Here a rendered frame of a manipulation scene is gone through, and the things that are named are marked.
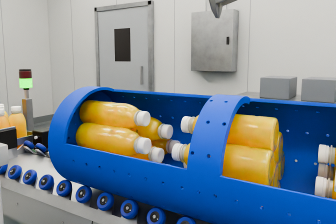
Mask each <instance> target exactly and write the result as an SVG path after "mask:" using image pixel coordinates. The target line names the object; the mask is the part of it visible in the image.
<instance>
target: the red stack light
mask: <svg viewBox="0 0 336 224"><path fill-rule="evenodd" d="M18 73H19V79H31V78H32V71H19V72H18Z"/></svg>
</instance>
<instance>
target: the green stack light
mask: <svg viewBox="0 0 336 224"><path fill-rule="evenodd" d="M19 87H20V88H32V87H33V82H32V78H19Z"/></svg>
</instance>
